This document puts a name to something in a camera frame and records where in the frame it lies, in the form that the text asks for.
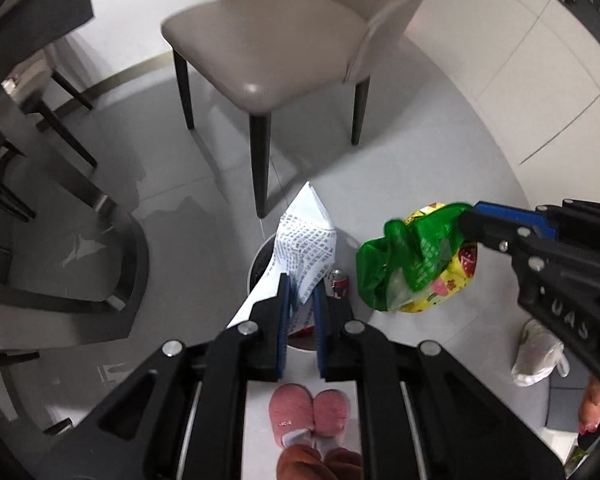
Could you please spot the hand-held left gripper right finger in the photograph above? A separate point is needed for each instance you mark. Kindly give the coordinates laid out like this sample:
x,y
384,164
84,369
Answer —
x,y
320,332

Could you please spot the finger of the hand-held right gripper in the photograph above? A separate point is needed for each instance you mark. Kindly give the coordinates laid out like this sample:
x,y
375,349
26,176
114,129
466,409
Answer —
x,y
490,234
510,215

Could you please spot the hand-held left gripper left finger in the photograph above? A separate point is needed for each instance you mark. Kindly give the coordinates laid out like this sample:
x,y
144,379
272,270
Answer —
x,y
283,320

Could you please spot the red soda can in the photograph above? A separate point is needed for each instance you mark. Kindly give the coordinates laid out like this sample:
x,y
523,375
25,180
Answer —
x,y
339,284

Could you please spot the grey trash bin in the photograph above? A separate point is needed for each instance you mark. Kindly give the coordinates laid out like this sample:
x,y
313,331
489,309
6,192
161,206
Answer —
x,y
260,266

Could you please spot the green yellow snack bag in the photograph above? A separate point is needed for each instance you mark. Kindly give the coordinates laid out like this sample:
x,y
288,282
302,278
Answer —
x,y
420,255

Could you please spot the white printed paper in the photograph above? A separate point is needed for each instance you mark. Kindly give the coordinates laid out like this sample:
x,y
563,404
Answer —
x,y
305,245

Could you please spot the person's right hand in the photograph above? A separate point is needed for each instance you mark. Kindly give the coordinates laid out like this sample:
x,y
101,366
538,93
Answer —
x,y
592,407

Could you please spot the white plastic bag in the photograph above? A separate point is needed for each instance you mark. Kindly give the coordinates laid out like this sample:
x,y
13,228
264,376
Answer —
x,y
535,355

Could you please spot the pink slipper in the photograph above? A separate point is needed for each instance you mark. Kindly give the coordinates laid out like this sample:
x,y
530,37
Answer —
x,y
332,412
290,410

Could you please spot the person's orange pants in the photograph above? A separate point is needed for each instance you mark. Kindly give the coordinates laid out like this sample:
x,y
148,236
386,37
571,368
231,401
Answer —
x,y
305,465

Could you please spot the beige leather chair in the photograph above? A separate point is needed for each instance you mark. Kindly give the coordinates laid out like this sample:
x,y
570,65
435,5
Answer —
x,y
280,45
52,57

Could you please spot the dark dining table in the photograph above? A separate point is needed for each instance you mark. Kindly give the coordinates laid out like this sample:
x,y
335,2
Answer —
x,y
30,5

